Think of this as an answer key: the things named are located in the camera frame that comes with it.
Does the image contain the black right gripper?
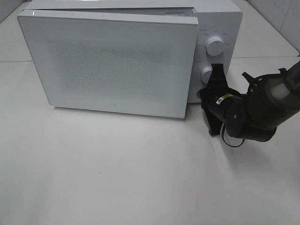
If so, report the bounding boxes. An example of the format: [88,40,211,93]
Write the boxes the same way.
[198,63,241,136]

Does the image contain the white microwave door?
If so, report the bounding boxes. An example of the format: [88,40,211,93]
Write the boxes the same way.
[17,10,198,119]

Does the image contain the white microwave knob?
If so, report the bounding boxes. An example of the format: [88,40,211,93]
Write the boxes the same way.
[205,35,225,56]
[201,66,212,83]

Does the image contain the white microwave oven body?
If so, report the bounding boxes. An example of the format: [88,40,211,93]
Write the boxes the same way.
[23,0,242,103]

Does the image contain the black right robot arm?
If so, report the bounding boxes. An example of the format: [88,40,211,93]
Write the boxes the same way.
[197,63,300,142]

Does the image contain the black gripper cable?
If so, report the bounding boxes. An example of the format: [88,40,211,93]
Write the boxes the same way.
[220,124,246,148]

